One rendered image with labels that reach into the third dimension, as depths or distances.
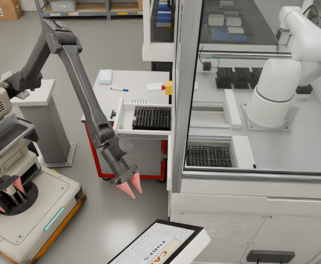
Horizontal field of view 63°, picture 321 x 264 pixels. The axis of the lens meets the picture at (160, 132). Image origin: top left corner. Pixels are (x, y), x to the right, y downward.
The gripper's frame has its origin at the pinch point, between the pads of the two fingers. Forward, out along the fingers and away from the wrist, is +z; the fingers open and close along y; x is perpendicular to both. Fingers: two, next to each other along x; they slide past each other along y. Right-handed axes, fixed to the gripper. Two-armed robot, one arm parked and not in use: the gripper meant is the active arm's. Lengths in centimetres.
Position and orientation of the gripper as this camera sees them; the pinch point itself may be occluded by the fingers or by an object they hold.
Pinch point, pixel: (136, 194)
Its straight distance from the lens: 97.8
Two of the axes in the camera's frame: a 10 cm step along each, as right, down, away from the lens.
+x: -4.5, 2.4, 8.6
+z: 5.4, 8.4, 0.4
